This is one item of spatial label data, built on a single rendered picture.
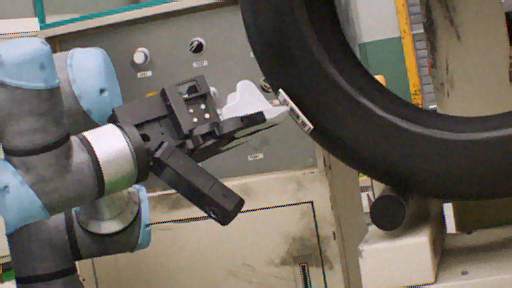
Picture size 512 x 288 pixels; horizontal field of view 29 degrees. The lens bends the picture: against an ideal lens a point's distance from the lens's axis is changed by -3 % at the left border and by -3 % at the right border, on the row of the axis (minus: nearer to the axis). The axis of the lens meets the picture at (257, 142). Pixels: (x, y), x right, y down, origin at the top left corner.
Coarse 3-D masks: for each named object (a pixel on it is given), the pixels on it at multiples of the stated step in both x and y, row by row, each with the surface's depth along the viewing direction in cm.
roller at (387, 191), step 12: (384, 192) 122; (396, 192) 122; (408, 192) 128; (372, 204) 120; (384, 204) 120; (396, 204) 119; (408, 204) 123; (372, 216) 120; (384, 216) 120; (396, 216) 120; (384, 228) 120; (396, 228) 120
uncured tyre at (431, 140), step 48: (240, 0) 124; (288, 0) 118; (288, 48) 119; (336, 48) 146; (288, 96) 122; (336, 96) 118; (384, 96) 145; (336, 144) 121; (384, 144) 118; (432, 144) 116; (480, 144) 115; (432, 192) 121; (480, 192) 119
